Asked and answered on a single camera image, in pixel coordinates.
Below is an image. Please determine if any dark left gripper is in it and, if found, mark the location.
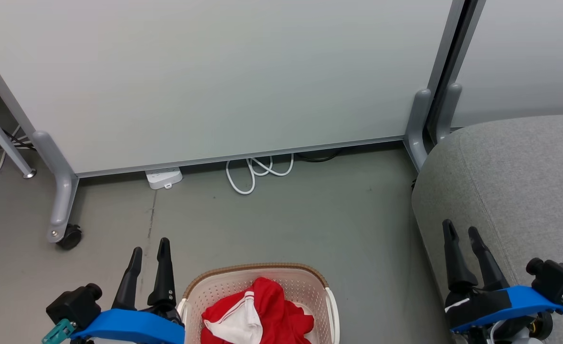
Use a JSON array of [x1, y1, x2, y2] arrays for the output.
[[112, 237, 185, 326]]

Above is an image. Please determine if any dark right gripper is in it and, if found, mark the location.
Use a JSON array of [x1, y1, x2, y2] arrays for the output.
[[442, 219, 513, 331]]

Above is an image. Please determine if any red and white garment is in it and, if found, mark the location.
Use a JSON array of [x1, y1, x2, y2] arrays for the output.
[[201, 277, 315, 344]]

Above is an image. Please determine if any grey fabric sofa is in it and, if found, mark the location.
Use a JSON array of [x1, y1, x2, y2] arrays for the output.
[[411, 114, 563, 344]]

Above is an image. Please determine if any black caster wheel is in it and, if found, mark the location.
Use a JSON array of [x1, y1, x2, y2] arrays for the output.
[[57, 225, 83, 250]]

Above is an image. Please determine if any small white power strip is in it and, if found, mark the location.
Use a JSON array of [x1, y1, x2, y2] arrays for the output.
[[145, 167, 183, 190]]

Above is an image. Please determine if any grey partition leg with caster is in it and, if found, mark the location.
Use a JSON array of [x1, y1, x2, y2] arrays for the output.
[[32, 131, 80, 243]]

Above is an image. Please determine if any cream perforated laundry basket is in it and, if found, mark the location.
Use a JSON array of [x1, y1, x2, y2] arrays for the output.
[[176, 263, 340, 344]]

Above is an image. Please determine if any white mobile partition panel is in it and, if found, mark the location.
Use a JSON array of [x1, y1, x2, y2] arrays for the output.
[[0, 0, 468, 178]]

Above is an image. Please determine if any teal left camera connector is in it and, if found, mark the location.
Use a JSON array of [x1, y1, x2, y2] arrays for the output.
[[42, 319, 76, 344]]

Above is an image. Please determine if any looped white power cable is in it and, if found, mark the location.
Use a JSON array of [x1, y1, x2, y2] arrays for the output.
[[226, 154, 295, 195]]

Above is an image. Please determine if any black floor cable bundle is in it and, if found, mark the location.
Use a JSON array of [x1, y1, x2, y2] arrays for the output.
[[0, 128, 37, 156]]

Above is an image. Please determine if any black cable under partition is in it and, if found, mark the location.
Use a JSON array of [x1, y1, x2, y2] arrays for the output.
[[295, 149, 344, 163]]

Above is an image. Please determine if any white partition panel grey frame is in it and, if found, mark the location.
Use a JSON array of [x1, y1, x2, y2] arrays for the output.
[[446, 0, 563, 129]]

